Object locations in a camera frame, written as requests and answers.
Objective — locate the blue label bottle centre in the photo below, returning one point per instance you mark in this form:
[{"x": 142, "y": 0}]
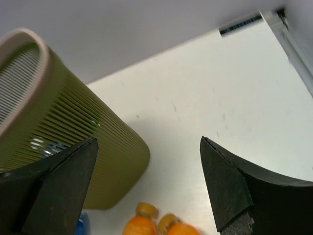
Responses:
[{"x": 83, "y": 225}]

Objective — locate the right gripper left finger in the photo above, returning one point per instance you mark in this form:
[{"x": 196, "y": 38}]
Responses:
[{"x": 46, "y": 197}]

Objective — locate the blue bottle in bin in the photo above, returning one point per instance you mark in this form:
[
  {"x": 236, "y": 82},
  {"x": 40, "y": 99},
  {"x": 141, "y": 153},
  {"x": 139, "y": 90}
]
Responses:
[{"x": 46, "y": 147}]

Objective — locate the orange juice bottle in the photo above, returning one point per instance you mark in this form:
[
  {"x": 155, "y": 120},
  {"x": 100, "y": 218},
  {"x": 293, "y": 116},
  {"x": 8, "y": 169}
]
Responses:
[
  {"x": 144, "y": 221},
  {"x": 172, "y": 225}
]

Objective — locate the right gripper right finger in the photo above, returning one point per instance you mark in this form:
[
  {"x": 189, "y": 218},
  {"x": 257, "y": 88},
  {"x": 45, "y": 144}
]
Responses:
[{"x": 247, "y": 199}]

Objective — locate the green mesh waste bin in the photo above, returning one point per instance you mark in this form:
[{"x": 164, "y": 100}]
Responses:
[{"x": 41, "y": 97}]

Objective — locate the right blue table label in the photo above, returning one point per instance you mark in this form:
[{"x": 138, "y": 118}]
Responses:
[{"x": 239, "y": 24}]

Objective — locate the aluminium table frame rail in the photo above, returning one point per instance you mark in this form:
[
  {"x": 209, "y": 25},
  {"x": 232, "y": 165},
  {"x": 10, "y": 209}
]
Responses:
[{"x": 278, "y": 23}]

